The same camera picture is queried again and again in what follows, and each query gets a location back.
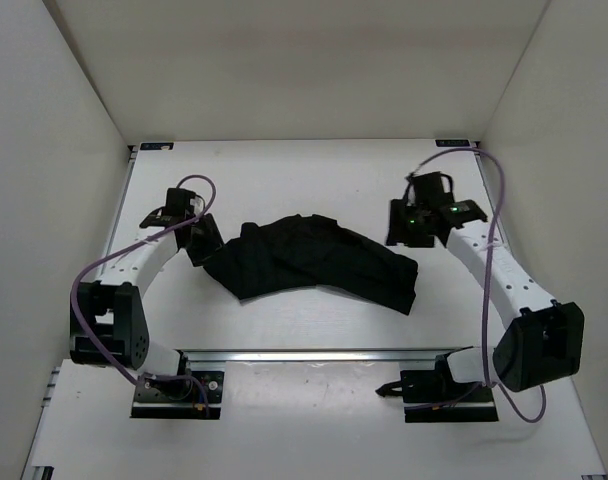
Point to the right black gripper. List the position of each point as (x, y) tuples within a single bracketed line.
[(397, 233)]

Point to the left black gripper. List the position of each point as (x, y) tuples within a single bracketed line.
[(214, 244)]

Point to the black pleated skirt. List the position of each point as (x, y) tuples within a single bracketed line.
[(298, 252)]

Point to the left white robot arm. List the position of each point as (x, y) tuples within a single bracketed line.
[(108, 316)]

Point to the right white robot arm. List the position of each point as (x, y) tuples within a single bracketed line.
[(542, 339)]

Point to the left table label sticker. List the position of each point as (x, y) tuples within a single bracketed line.
[(156, 146)]

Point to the table label sticker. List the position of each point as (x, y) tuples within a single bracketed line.
[(156, 146), (452, 143)]

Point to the right table label sticker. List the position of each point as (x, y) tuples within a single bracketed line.
[(452, 143)]

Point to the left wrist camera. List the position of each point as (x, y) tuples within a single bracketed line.
[(182, 204)]

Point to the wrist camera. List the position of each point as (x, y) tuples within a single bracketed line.
[(432, 190), (182, 204)]

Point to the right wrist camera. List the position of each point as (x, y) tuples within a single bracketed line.
[(432, 190)]

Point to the aluminium front rail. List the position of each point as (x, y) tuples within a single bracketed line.
[(317, 355)]

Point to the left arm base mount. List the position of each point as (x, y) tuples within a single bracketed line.
[(182, 400)]

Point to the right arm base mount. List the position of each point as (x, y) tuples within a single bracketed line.
[(431, 397)]

